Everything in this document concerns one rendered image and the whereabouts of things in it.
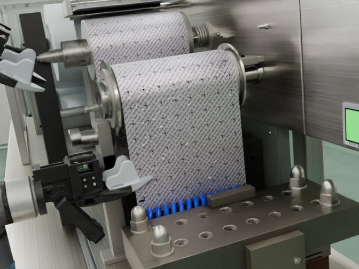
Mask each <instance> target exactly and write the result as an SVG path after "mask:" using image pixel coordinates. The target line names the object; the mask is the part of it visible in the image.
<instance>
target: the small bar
mask: <svg viewBox="0 0 359 269"><path fill-rule="evenodd" d="M254 196H256V192H255V187H253V186H251V185H250V184H249V185H245V186H241V187H237V188H233V189H229V190H226V191H222V192H218V193H214V194H210V195H206V197H207V204H208V205H209V206H210V207H212V208H214V207H219V206H221V205H225V204H229V203H232V202H236V201H240V200H244V199H247V198H250V197H254Z"/></svg>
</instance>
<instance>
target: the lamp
mask: <svg viewBox="0 0 359 269"><path fill-rule="evenodd" d="M346 132H347V139H348V140H351V141H355V142H357V143H359V112H357V111H354V110H349V109H347V110H346Z"/></svg>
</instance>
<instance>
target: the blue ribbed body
mask: <svg viewBox="0 0 359 269"><path fill-rule="evenodd" d="M192 201H193V202H191V200H190V199H189V198H186V199H185V204H184V203H183V201H182V200H178V203H177V204H178V206H176V204H175V203H174V202H171V203H170V208H168V206H167V204H163V206H162V208H163V210H160V207H159V206H155V212H154V213H153V211H152V209H151V208H148V209H147V216H148V218H149V220H150V219H154V218H158V217H162V216H165V215H169V214H172V213H176V212H180V211H183V210H187V209H191V208H195V207H199V206H202V205H205V204H207V199H206V197H205V195H203V194H201V195H200V201H199V200H198V198H197V196H194V197H193V198H192Z"/></svg>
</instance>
